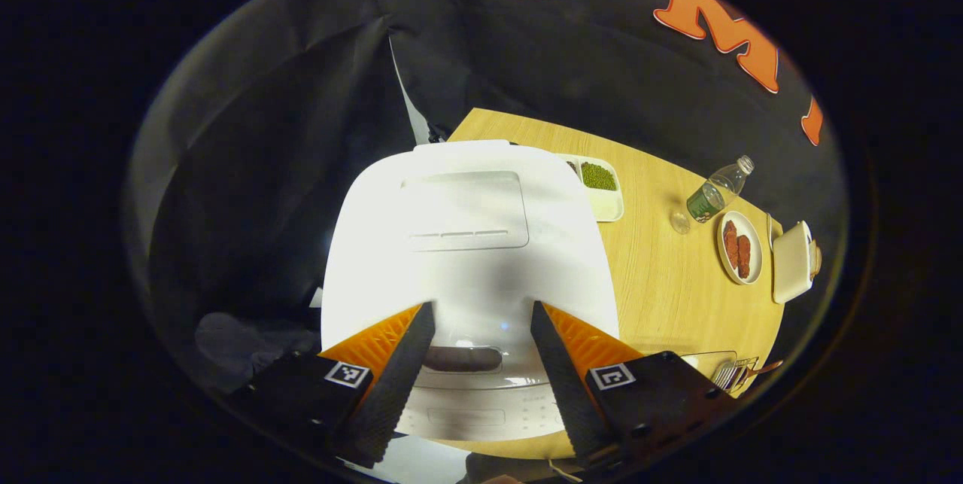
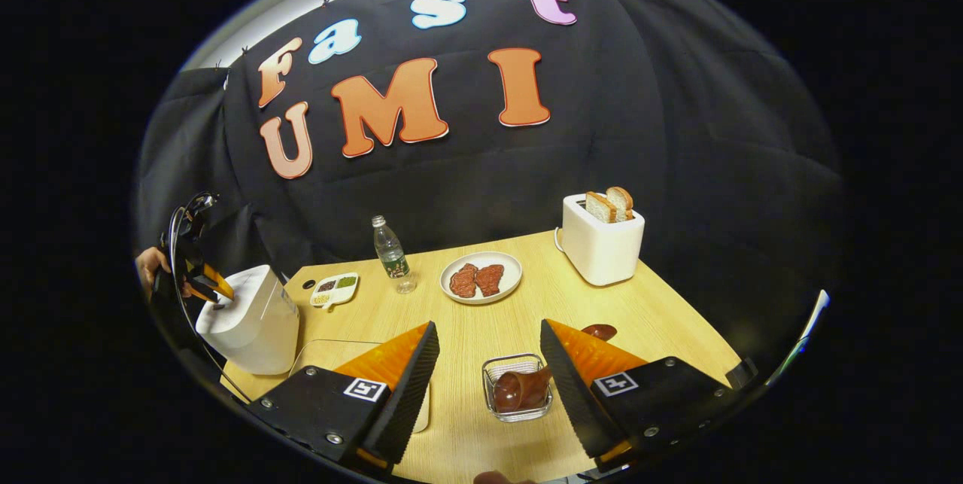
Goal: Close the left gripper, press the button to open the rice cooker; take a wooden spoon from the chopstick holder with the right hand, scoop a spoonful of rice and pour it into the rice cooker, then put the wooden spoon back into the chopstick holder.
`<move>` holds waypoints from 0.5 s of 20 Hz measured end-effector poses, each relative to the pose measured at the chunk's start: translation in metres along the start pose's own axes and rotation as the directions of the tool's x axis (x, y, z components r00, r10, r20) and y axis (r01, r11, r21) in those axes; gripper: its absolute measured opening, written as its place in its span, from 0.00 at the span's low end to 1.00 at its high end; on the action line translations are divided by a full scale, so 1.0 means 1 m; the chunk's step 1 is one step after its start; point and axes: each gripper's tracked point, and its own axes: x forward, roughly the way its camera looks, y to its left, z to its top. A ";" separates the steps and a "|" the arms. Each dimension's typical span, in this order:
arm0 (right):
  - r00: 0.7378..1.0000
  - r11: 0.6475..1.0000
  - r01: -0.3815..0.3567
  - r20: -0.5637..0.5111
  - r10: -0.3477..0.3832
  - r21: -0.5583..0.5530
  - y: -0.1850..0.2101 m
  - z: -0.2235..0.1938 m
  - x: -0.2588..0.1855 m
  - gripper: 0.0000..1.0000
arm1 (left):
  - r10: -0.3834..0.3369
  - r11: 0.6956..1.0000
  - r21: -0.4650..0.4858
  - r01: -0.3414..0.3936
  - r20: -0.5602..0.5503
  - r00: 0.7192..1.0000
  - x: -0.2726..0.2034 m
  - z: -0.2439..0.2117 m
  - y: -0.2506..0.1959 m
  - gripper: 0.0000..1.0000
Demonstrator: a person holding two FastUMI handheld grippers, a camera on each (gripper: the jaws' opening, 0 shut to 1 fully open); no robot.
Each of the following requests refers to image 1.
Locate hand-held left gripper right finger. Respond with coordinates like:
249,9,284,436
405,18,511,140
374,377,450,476
530,301,742,468

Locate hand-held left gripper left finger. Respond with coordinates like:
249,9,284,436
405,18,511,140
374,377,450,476
229,302,437,470

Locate white rice cooker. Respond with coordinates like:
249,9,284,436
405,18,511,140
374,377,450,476
320,139,621,443

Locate metal wire chopstick holder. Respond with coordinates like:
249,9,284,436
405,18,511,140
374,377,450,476
711,356,761,394

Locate clear plastic container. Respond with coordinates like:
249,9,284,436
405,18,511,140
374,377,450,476
681,351,740,387

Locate dark grey cloth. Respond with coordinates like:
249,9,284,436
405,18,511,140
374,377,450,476
196,311,320,394

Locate white divided dish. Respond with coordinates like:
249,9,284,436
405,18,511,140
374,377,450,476
560,154,625,223

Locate green beans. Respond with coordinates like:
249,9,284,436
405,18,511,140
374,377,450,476
581,162,618,191

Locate white round plate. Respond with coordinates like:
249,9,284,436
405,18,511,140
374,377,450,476
716,211,764,286

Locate clear plastic water bottle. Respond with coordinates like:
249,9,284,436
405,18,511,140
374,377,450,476
670,155,755,235

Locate white toaster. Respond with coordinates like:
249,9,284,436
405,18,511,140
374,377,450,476
771,221,822,304

